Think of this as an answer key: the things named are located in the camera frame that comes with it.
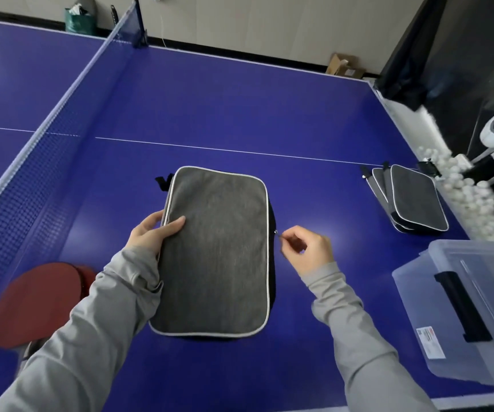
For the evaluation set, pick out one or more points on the person's right hand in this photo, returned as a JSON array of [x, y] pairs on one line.
[[315, 253]]

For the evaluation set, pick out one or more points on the person's left forearm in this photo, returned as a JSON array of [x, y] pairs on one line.
[[79, 338]]

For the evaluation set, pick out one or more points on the person's right forearm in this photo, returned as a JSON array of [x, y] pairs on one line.
[[358, 338]]

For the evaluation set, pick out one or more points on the brown cardboard box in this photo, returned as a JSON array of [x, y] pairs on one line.
[[341, 66]]

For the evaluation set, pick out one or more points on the black net post clamp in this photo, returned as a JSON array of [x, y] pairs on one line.
[[139, 29]]

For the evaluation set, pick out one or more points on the white ball collection tray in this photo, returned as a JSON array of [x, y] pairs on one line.
[[406, 120]]

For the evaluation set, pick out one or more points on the black table edge clamp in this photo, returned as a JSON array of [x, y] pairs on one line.
[[428, 168]]

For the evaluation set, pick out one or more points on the blue table tennis net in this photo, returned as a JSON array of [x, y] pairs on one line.
[[23, 188]]

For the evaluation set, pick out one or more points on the pile of white balls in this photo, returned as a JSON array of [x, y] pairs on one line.
[[474, 201]]

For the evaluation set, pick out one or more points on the black stick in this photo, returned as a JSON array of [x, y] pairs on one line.
[[114, 14]]

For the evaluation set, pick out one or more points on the grey round lid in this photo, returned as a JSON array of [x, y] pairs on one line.
[[88, 2]]

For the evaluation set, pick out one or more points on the clear plastic box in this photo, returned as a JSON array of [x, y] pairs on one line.
[[427, 304]]

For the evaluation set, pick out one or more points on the person's left hand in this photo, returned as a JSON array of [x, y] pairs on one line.
[[152, 233]]

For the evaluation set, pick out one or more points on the green waste bin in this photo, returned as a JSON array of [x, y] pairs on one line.
[[79, 23]]

